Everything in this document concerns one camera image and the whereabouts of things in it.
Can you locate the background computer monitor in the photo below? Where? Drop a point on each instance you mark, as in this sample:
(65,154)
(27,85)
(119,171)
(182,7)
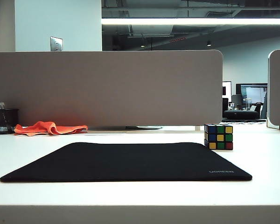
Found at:
(253,92)

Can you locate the black mouse pad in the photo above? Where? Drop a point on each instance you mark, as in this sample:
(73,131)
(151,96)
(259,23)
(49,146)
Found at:
(130,161)

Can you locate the black round ottoman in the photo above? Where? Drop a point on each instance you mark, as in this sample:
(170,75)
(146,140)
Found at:
(240,114)

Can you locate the metal wall switch plate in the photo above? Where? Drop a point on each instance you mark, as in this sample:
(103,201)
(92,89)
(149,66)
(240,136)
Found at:
(56,44)

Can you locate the white divider foot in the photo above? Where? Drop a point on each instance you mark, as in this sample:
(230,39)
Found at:
(197,128)

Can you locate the white-framed background screen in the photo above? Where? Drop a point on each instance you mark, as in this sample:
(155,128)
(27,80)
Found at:
(226,88)

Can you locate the silver clip in holder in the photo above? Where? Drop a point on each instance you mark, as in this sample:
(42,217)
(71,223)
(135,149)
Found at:
(0,105)

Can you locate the black mesh pen holder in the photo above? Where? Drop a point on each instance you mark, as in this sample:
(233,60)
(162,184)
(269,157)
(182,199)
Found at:
(4,121)

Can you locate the wide grey desk divider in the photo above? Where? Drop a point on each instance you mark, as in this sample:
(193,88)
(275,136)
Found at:
(107,88)

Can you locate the long ceiling light strip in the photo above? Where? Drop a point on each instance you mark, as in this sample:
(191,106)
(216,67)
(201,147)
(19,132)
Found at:
(196,21)

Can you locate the multicoloured puzzle cube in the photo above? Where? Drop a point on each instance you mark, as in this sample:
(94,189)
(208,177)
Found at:
(220,138)

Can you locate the orange cloth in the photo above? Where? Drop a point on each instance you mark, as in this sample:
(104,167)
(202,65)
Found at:
(49,128)

